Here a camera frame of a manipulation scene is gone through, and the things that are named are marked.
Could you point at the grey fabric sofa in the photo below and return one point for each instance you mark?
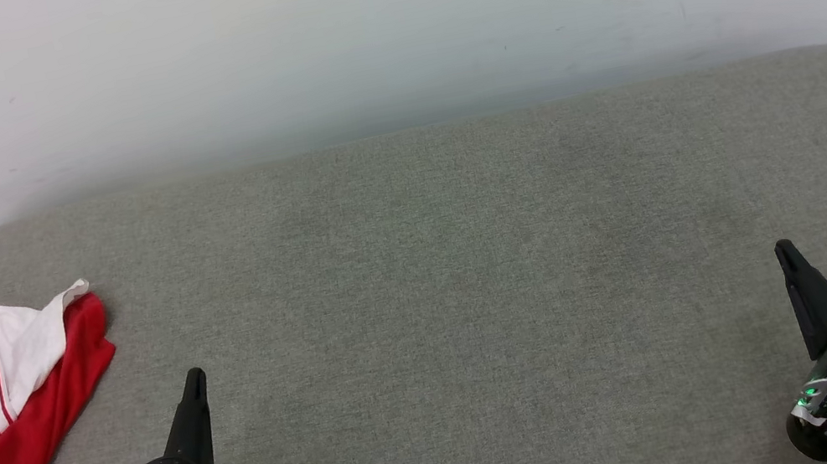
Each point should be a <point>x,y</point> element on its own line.
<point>428,263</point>

